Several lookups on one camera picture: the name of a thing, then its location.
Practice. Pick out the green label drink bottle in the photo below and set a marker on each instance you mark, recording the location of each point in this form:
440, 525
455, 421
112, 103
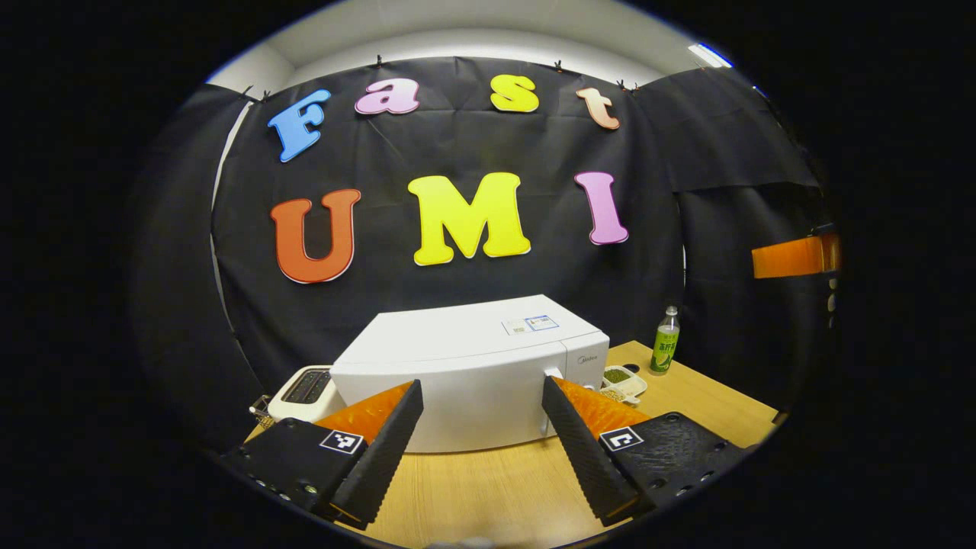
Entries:
665, 347

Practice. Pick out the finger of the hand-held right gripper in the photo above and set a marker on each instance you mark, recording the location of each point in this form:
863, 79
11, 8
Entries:
793, 257

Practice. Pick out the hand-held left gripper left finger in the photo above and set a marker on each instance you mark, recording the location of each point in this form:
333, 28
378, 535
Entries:
381, 457

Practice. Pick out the white toaster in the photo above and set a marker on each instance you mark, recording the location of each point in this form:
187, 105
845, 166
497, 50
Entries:
305, 389

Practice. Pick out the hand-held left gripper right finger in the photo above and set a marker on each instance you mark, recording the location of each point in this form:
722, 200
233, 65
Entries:
583, 457

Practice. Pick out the black backdrop cloth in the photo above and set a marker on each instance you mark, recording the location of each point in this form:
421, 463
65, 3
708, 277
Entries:
473, 282

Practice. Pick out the white divided plate with grains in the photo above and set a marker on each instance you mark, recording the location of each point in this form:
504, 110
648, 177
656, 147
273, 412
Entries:
621, 381

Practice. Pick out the white microwave oven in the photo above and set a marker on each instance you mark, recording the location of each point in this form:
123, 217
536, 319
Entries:
465, 358

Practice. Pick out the ceiling light panel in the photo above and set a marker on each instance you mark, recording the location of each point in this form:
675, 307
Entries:
709, 55

